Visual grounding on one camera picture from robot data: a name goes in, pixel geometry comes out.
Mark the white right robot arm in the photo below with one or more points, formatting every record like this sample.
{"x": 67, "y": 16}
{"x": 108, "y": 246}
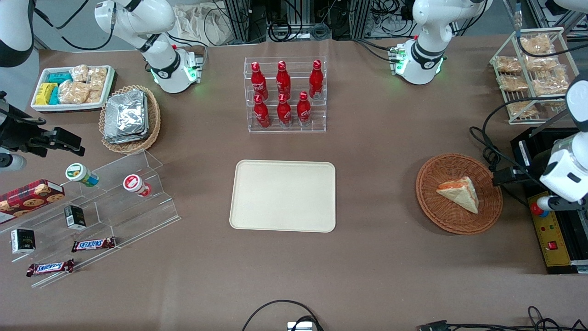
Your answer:
{"x": 151, "y": 18}

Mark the clear acrylic stepped shelf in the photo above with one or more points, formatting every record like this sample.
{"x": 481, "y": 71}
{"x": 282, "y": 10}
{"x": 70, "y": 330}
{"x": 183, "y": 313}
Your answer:
{"x": 133, "y": 216}

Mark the triangular sandwich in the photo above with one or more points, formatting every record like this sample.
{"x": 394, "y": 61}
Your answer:
{"x": 461, "y": 195}

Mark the beige plastic tray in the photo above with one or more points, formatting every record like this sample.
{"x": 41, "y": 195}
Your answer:
{"x": 280, "y": 195}

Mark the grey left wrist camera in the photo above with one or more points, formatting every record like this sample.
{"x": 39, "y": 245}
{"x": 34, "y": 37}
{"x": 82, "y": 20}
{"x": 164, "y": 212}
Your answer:
{"x": 553, "y": 202}

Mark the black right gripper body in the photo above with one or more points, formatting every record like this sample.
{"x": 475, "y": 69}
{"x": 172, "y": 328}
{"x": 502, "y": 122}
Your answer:
{"x": 19, "y": 136}

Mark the green lid yogurt cup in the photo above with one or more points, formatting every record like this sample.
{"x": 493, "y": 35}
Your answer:
{"x": 78, "y": 173}

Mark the red cola bottle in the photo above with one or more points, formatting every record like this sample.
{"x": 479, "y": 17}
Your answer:
{"x": 258, "y": 82}
{"x": 303, "y": 110}
{"x": 262, "y": 114}
{"x": 316, "y": 80}
{"x": 284, "y": 112}
{"x": 283, "y": 82}

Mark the white rectangular snack tray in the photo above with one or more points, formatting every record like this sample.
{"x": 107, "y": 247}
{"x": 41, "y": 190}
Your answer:
{"x": 69, "y": 107}

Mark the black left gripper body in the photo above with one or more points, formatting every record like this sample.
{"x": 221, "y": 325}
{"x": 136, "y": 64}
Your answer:
{"x": 511, "y": 175}

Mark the oval wicker basket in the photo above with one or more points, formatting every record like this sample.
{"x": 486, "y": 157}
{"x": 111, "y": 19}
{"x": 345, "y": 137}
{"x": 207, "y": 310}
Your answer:
{"x": 154, "y": 119}

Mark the red lid yogurt cup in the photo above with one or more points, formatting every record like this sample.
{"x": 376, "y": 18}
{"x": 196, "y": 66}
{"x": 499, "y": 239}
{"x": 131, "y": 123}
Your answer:
{"x": 134, "y": 184}

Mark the clear acrylic bottle rack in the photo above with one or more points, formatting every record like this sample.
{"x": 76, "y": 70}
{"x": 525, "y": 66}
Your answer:
{"x": 321, "y": 122}

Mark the empty-looking round wicker basket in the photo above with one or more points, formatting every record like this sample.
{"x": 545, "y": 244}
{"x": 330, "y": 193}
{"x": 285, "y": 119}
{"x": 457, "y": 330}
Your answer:
{"x": 434, "y": 197}

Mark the clear bag of rice snacks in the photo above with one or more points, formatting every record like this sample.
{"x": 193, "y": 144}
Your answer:
{"x": 97, "y": 79}
{"x": 73, "y": 93}
{"x": 80, "y": 72}

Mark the yellow emergency stop box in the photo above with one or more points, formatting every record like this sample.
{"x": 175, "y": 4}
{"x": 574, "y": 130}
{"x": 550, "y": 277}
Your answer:
{"x": 553, "y": 250}

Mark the small silver device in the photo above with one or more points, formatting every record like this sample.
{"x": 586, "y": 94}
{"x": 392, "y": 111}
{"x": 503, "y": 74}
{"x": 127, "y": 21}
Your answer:
{"x": 299, "y": 326}

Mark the white cloth bag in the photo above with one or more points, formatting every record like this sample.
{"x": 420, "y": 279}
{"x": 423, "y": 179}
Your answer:
{"x": 202, "y": 23}

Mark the yellow snack pack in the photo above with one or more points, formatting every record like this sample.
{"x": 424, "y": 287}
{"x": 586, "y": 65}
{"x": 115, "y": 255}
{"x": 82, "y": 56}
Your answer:
{"x": 45, "y": 93}

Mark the teal snack pack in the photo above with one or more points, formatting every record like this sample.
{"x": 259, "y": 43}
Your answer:
{"x": 59, "y": 77}
{"x": 54, "y": 96}

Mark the small black carton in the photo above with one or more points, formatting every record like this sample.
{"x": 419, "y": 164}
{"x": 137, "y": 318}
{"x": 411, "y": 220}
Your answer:
{"x": 23, "y": 241}
{"x": 75, "y": 217}

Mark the red cookie box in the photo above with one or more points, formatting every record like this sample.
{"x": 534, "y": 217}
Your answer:
{"x": 27, "y": 197}

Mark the stack of silver foil packs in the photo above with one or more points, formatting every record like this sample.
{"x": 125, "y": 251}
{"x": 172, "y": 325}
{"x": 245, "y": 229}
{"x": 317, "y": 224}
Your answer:
{"x": 125, "y": 117}

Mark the snickers chocolate bar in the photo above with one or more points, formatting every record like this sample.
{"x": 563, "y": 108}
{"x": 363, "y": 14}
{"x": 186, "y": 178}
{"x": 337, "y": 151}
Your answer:
{"x": 49, "y": 267}
{"x": 93, "y": 244}

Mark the bagged pastry snack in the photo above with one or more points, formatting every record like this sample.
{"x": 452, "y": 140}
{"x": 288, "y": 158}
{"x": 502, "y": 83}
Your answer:
{"x": 544, "y": 63}
{"x": 522, "y": 109}
{"x": 508, "y": 64}
{"x": 512, "y": 83}
{"x": 549, "y": 86}
{"x": 535, "y": 44}

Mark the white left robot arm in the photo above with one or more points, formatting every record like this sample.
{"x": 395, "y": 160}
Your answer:
{"x": 427, "y": 50}

